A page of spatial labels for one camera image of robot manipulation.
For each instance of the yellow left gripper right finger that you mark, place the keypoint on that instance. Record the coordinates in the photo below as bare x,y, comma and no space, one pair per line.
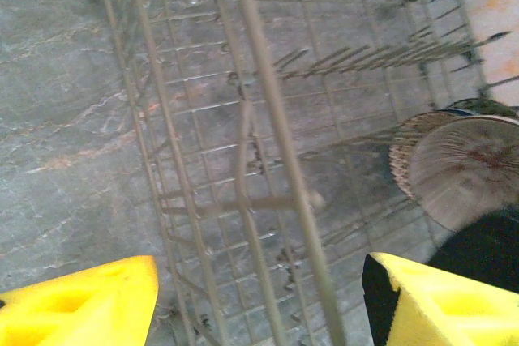
446,309

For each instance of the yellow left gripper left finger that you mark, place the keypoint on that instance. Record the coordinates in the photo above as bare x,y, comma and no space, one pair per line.
73,309

